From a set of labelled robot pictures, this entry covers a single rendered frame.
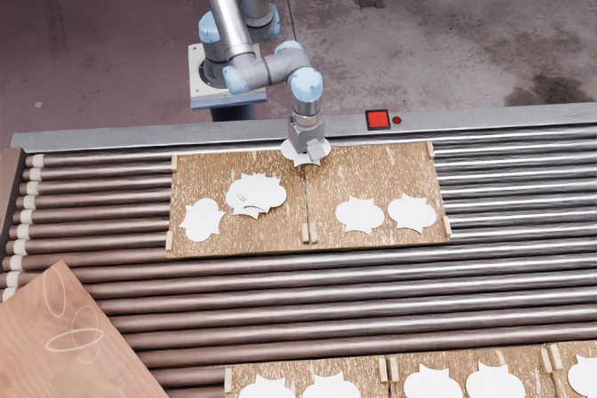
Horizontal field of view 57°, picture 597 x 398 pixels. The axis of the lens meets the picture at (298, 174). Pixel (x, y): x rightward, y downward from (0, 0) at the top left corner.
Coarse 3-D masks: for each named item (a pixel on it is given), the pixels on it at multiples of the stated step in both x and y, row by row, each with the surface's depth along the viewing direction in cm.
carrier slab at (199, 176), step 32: (192, 160) 173; (224, 160) 173; (256, 160) 173; (288, 160) 173; (192, 192) 167; (224, 192) 167; (288, 192) 167; (224, 224) 161; (256, 224) 161; (288, 224) 161; (192, 256) 156
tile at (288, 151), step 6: (288, 144) 158; (324, 144) 158; (282, 150) 157; (288, 150) 157; (294, 150) 157; (324, 150) 157; (288, 156) 156; (294, 156) 156; (300, 156) 156; (306, 156) 156; (294, 162) 155; (300, 162) 155; (306, 162) 155; (318, 162) 155
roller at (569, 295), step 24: (576, 288) 153; (192, 312) 150; (216, 312) 150; (240, 312) 149; (264, 312) 149; (288, 312) 149; (312, 312) 149; (336, 312) 149; (360, 312) 150; (384, 312) 150; (408, 312) 151; (432, 312) 152
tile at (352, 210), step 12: (348, 204) 164; (360, 204) 164; (372, 204) 164; (336, 216) 162; (348, 216) 162; (360, 216) 162; (372, 216) 162; (348, 228) 159; (360, 228) 159; (372, 228) 160
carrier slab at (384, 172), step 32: (320, 160) 173; (352, 160) 173; (384, 160) 173; (416, 160) 173; (320, 192) 167; (352, 192) 167; (384, 192) 167; (416, 192) 167; (320, 224) 161; (384, 224) 161
